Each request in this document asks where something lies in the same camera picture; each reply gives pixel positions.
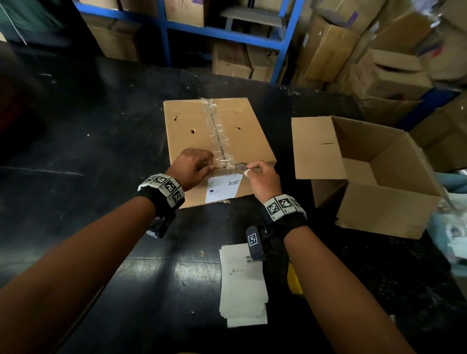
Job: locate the person's left forearm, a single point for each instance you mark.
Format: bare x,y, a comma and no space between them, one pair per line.
73,277

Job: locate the person's right forearm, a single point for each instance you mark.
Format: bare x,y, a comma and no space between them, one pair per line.
339,295

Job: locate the small cardboard box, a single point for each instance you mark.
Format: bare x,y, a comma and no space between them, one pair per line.
386,215

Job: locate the shelved brown cartons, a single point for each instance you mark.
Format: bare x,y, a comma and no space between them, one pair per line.
230,58

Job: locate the grey stool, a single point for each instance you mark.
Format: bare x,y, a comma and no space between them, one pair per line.
251,14

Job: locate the black white marker wristband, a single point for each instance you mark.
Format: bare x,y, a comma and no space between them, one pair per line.
282,213
162,191

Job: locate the worn taped cardboard box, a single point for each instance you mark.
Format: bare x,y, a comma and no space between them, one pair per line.
189,116

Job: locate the blue waste bin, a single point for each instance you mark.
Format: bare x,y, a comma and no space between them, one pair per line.
450,226

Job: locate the pile of brown cartons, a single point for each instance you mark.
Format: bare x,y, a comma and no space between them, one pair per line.
328,51

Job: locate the small box cutter blade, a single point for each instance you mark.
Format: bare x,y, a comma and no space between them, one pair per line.
240,167

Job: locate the person's left hand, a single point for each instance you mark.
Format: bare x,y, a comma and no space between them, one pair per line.
189,167

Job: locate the yellow tape dispenser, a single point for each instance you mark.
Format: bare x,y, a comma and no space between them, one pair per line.
293,281

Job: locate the person's right hand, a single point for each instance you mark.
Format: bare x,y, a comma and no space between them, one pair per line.
264,182

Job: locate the blue metal beam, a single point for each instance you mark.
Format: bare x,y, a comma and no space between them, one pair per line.
427,107

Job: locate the stack of white label sheets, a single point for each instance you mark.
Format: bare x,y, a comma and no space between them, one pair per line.
242,284

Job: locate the blue metal shelf rack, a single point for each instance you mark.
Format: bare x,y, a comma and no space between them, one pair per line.
226,34

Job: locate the white shipping sticker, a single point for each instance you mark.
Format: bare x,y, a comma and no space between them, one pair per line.
222,187

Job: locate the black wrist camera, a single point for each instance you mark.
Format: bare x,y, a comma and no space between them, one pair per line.
254,242
160,227

